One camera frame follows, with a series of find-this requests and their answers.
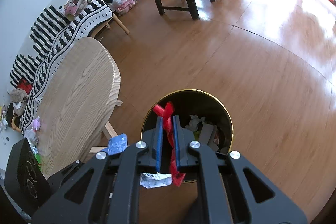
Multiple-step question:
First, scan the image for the red ribbon scrap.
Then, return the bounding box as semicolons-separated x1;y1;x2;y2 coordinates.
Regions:
153;102;185;187

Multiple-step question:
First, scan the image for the silver foil wrapper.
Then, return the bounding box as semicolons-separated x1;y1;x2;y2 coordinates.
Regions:
140;173;172;189

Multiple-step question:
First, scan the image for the black round trash bin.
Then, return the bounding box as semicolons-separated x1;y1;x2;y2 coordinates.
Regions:
140;89;234;184

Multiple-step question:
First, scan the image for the blue foil wrapper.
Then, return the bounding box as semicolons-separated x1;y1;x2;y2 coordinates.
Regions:
101;133;128;155

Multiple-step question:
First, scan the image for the purple pink toy figure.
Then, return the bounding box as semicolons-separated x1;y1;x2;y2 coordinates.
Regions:
31;117;41;132

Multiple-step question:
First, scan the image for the wooden oval table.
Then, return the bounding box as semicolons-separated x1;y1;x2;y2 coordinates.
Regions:
38;38;121;178

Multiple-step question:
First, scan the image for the brown plush toy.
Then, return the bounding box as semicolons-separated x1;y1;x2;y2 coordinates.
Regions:
10;88;28;117

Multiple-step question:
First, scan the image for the red cushion on sofa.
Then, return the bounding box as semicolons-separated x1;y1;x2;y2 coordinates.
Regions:
17;79;33;94

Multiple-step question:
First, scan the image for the clear plastic toy bag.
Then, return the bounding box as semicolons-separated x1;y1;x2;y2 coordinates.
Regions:
112;0;137;15

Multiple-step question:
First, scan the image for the black white striped sofa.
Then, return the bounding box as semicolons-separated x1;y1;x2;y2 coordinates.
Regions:
7;0;115;132

